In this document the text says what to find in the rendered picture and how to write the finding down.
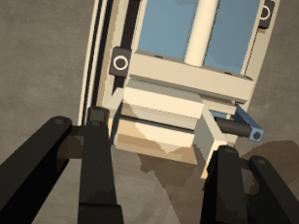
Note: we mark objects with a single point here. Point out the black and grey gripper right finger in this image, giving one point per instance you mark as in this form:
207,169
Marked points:
268,199

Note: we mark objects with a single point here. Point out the beige slotted block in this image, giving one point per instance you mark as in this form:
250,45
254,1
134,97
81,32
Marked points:
159,113

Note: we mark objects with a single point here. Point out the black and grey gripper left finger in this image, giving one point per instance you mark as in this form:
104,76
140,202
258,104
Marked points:
30,173

